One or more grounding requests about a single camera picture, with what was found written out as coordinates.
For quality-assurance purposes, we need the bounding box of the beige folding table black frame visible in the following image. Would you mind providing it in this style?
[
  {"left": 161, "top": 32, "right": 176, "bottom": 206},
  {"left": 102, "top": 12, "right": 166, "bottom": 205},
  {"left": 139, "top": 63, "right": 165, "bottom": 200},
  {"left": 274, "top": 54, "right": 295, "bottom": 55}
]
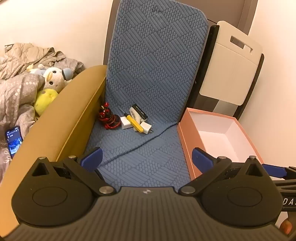
[{"left": 194, "top": 21, "right": 265, "bottom": 121}]

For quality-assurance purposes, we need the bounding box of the black rectangular case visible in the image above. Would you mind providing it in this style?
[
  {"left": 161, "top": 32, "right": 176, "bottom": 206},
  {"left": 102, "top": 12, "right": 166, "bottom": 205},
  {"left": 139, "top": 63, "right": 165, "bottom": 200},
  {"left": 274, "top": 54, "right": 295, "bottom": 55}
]
[{"left": 132, "top": 105, "right": 148, "bottom": 121}]

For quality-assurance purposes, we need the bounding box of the pink cardboard box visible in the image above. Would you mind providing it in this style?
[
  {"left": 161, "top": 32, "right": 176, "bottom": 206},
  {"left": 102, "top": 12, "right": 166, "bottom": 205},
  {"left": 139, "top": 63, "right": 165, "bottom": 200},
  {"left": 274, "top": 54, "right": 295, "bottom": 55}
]
[{"left": 177, "top": 107, "right": 264, "bottom": 180}]

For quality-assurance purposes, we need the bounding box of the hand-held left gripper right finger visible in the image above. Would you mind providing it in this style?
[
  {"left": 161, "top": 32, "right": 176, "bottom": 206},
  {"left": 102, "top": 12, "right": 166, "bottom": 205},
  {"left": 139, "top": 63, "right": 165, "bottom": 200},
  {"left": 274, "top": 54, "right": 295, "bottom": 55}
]
[{"left": 179, "top": 148, "right": 264, "bottom": 195}]

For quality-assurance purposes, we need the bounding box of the blue textured seat cushion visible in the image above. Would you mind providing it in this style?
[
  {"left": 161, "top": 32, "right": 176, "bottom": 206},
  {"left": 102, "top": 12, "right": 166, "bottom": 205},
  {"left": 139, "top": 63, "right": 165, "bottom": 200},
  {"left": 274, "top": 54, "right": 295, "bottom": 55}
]
[{"left": 84, "top": 0, "right": 210, "bottom": 193}]

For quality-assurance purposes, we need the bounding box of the yellow handled screwdriver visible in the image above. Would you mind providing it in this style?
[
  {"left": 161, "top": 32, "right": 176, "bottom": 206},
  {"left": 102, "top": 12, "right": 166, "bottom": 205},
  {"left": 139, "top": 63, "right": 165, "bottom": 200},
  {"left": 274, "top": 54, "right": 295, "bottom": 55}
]
[{"left": 119, "top": 107, "right": 142, "bottom": 133}]

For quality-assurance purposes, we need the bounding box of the white charger plug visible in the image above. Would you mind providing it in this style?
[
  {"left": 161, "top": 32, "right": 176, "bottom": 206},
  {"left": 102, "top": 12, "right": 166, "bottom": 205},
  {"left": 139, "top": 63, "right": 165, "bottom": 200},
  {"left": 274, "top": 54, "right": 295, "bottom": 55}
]
[
  {"left": 120, "top": 116, "right": 133, "bottom": 130},
  {"left": 138, "top": 123, "right": 154, "bottom": 135}
]

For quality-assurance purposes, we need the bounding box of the black smartphone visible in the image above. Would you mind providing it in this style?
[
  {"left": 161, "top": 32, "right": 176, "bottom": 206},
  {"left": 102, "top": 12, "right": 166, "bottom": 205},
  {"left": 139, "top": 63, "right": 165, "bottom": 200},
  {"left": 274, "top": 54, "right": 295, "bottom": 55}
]
[{"left": 6, "top": 126, "right": 24, "bottom": 159}]

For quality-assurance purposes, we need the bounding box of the person's right hand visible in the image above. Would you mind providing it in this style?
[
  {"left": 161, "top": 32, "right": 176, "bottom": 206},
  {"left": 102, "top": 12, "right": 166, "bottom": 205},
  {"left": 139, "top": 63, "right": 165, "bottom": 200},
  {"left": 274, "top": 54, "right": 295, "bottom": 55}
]
[{"left": 279, "top": 220, "right": 295, "bottom": 236}]

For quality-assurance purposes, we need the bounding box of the light blue plush toy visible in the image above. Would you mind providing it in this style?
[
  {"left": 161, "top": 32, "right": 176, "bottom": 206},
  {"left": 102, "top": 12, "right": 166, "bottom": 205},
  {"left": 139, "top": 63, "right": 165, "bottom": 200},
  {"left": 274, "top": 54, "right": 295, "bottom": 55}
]
[{"left": 27, "top": 64, "right": 48, "bottom": 75}]

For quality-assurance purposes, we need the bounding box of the white duck plush toy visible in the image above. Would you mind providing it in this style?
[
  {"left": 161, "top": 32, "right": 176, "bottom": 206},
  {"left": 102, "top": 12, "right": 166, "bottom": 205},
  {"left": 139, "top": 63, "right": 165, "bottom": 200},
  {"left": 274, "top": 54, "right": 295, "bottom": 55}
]
[{"left": 34, "top": 66, "right": 75, "bottom": 116}]

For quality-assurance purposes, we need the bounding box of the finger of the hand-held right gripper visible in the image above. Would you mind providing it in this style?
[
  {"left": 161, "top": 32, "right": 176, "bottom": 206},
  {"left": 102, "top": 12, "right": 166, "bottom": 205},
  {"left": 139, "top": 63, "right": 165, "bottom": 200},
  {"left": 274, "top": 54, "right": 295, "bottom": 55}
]
[{"left": 262, "top": 163, "right": 296, "bottom": 179}]

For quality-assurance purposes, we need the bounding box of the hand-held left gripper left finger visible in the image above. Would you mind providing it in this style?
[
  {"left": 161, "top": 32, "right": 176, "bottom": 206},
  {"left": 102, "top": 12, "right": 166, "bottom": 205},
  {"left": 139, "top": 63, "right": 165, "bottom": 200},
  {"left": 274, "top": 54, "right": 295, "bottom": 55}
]
[{"left": 30, "top": 147, "right": 117, "bottom": 195}]

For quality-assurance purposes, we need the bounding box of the fluffy beige hair claw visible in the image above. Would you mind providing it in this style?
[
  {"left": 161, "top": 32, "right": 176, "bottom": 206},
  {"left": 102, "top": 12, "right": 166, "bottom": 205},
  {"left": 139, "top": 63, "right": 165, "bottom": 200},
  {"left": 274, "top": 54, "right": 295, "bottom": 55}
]
[{"left": 129, "top": 108, "right": 146, "bottom": 124}]

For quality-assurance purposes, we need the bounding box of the grey dotted blanket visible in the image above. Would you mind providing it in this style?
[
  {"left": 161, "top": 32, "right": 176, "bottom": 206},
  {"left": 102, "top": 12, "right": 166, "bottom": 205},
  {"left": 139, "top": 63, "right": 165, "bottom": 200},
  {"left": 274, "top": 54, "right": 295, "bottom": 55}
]
[{"left": 0, "top": 54, "right": 85, "bottom": 164}]

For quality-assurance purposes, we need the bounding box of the beige padded jacket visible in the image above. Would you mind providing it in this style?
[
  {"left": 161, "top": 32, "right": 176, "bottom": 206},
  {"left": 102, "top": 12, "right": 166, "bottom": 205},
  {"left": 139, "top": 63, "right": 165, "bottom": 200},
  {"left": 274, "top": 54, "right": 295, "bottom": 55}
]
[{"left": 0, "top": 42, "right": 65, "bottom": 80}]

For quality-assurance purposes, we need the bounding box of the red and black cable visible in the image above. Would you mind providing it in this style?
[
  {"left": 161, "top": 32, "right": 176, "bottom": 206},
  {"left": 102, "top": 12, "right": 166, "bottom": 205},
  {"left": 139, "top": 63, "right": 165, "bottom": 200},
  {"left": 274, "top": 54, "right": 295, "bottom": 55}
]
[{"left": 98, "top": 102, "right": 122, "bottom": 130}]

